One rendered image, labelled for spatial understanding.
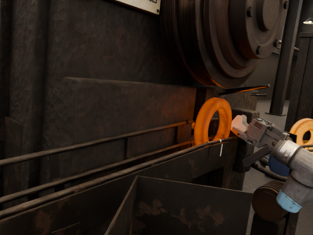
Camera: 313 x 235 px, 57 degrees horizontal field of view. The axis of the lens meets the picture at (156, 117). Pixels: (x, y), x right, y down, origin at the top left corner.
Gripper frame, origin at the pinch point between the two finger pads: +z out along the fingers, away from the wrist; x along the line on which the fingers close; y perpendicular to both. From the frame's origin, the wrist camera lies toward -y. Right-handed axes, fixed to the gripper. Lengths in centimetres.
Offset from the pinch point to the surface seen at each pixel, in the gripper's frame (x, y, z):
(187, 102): 20.0, 5.2, 6.8
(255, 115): -10.2, 5.4, -4.2
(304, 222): -119, -69, -31
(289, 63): -830, 5, 262
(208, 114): 19.6, 5.4, -1.8
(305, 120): -34.0, 7.7, -15.3
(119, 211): 70, 4, -22
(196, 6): 35.2, 32.1, 5.3
